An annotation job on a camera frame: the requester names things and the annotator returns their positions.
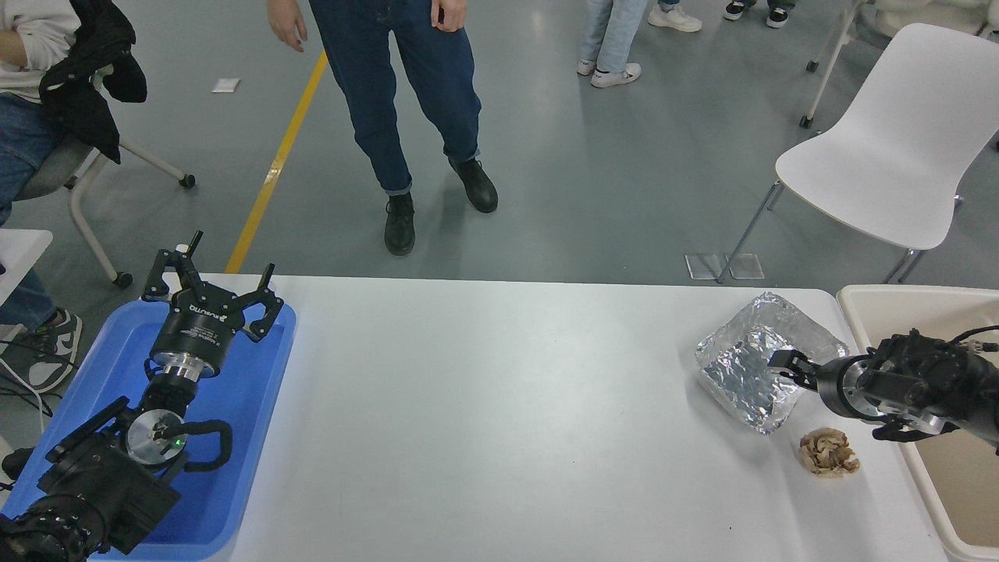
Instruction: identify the person's right hand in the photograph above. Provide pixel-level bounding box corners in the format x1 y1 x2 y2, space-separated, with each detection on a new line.
267 0 308 54

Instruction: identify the silver foil plate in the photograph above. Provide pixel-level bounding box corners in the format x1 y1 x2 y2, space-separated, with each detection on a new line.
694 291 849 436

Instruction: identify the white chair with metal legs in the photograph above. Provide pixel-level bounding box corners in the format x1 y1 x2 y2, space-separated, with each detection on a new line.
716 22 999 284

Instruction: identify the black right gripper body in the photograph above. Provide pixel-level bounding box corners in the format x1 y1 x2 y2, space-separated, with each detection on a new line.
814 356 864 422

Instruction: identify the grey chair with castors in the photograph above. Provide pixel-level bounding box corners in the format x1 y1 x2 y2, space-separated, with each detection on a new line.
16 70 197 288

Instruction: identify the white floor cable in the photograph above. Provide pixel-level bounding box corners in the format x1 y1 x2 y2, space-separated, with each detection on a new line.
0 355 48 436

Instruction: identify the white chair with castors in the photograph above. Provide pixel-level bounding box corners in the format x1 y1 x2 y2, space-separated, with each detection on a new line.
798 0 879 130

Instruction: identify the large pale bin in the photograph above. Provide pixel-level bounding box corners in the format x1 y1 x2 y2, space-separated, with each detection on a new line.
836 283 999 562

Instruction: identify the small white table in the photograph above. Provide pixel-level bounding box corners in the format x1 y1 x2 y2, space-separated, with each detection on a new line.
0 229 54 307

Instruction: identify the black floor object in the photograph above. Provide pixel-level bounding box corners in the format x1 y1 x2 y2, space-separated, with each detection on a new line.
0 447 36 481

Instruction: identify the black jacket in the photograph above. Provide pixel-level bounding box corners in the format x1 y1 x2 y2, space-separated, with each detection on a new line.
41 0 149 165

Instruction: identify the blue plastic tray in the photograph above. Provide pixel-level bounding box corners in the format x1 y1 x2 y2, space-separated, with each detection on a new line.
0 299 297 561

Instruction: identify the person's left hand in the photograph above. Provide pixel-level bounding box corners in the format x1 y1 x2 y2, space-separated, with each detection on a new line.
432 0 468 34

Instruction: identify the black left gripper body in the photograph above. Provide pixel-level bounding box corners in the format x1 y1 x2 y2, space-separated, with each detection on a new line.
151 283 265 374

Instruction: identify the crumpled tan paper ball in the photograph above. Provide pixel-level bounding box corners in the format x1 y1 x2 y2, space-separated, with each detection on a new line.
798 427 861 478

